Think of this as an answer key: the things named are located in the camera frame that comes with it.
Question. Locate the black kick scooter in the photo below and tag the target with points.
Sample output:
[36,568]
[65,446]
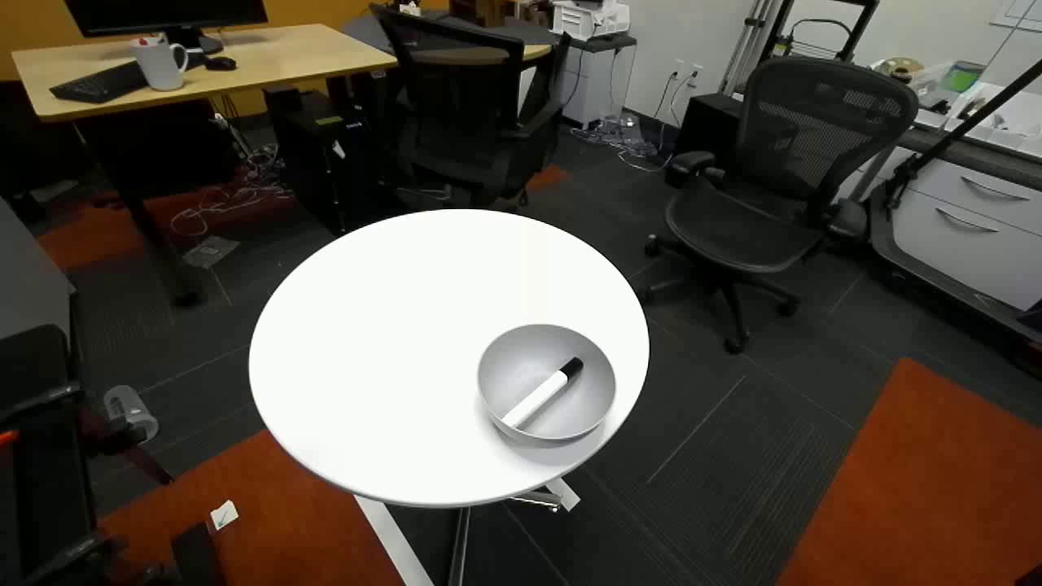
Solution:
[880,231]

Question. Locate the black monitor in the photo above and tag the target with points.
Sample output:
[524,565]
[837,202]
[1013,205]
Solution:
[162,13]

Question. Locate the white floor tag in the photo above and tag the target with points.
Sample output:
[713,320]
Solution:
[221,517]

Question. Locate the white printer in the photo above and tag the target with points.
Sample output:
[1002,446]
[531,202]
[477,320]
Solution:
[591,20]

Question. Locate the white table base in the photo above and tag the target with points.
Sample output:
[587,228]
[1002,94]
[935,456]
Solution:
[386,537]

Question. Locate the grey bowl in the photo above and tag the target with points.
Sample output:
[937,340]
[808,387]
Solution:
[518,366]

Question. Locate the white mug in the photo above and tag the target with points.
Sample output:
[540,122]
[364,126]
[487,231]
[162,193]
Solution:
[159,65]

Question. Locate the black padded office chair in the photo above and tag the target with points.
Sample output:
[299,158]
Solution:
[465,110]

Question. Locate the black computer mouse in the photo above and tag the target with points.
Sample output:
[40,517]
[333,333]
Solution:
[218,64]

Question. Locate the black mesh office chair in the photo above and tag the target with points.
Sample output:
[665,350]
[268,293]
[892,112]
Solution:
[735,223]

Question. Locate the dark grey desk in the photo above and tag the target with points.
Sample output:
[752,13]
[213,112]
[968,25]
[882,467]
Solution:
[33,280]

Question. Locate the white drawer cabinet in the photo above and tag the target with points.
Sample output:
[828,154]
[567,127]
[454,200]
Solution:
[978,250]

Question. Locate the black box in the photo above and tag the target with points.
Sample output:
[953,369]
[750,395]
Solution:
[709,126]

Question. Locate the black computer tower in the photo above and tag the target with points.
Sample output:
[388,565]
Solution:
[325,150]

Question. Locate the translucent plastic bag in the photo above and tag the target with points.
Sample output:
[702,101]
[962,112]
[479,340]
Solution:
[132,410]

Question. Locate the white marker with black cap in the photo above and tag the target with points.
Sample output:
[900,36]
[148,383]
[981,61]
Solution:
[540,395]

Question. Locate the light wooden desk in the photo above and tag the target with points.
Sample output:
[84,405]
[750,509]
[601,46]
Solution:
[271,52]

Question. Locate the black keyboard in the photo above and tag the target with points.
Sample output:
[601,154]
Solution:
[98,82]

